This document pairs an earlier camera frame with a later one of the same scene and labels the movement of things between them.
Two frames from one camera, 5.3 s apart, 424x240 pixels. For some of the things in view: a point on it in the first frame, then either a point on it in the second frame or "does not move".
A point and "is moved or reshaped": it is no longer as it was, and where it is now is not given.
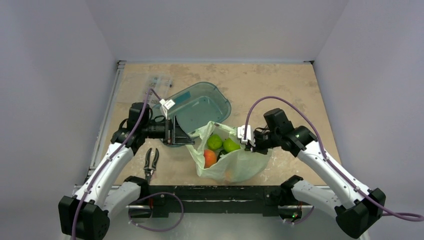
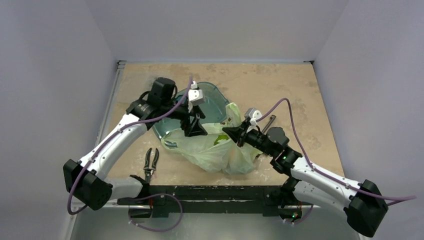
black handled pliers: (148, 171) does not move
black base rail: (257, 199) does not move
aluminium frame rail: (104, 120) does not move
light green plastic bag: (233, 166) is moved or reshaped
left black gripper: (179, 136) to (195, 128)
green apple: (214, 142) to (220, 137)
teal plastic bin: (167, 144) to (214, 109)
